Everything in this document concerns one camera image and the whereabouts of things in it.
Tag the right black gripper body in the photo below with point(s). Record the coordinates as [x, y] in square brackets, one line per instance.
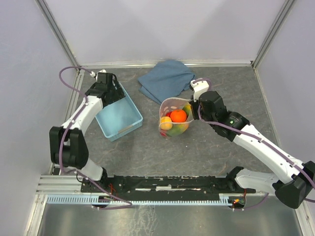
[195, 106]

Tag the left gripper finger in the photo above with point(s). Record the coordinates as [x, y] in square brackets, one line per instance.
[119, 92]
[110, 97]

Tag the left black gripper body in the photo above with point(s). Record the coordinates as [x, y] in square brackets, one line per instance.
[112, 89]

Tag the orange persimmon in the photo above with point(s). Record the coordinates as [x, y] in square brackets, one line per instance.
[178, 116]

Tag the clear zip top bag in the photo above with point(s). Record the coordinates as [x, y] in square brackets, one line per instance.
[171, 104]

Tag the green orange mango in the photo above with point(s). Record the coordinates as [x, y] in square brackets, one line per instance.
[177, 129]

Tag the small yellow orange fruit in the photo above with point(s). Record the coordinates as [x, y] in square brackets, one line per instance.
[166, 123]

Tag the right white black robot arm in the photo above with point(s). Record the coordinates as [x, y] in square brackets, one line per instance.
[291, 179]

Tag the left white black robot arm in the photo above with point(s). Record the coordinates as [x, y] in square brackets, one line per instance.
[68, 147]

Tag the light blue plastic basket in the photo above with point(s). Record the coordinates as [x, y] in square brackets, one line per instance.
[119, 118]

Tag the blue folded cloth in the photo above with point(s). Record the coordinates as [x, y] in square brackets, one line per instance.
[166, 79]

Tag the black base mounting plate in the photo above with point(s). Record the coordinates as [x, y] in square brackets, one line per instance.
[201, 188]

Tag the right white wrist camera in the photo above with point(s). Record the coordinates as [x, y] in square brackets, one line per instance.
[200, 86]

